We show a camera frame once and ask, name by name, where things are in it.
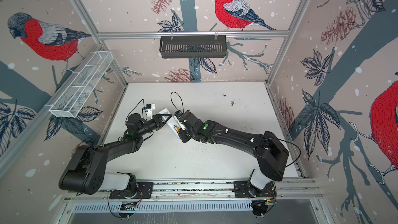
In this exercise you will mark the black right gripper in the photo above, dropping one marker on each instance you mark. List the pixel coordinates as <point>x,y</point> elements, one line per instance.
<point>184,137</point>

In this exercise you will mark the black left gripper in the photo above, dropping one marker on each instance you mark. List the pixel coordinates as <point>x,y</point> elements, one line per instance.
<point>157,121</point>

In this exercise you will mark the white remote control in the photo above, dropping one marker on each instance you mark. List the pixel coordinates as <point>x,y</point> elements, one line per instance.
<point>171,122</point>

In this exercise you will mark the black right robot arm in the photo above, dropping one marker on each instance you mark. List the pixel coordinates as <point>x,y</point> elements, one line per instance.
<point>268,150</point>

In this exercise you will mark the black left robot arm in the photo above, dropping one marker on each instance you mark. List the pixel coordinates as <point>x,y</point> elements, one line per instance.
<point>85,172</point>

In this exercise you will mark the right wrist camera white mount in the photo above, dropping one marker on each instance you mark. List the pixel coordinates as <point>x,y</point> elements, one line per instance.
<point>180,119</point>

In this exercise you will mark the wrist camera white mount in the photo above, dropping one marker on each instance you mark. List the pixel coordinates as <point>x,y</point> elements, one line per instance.
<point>180,119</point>
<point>148,110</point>

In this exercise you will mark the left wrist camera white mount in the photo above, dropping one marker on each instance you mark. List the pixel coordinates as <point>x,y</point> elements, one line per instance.
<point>148,110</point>

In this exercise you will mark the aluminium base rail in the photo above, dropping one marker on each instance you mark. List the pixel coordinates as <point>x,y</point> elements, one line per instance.
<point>191,196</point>

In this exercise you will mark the black wall basket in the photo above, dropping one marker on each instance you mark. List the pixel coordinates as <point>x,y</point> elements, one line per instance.
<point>187,47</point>

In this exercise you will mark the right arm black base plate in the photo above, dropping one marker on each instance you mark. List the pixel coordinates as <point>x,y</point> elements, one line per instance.
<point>255,189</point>

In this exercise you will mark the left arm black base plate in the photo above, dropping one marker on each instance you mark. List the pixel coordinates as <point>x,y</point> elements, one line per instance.
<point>134,191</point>

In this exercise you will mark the white wire mesh basket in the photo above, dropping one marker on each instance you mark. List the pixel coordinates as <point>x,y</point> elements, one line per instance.
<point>84,81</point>

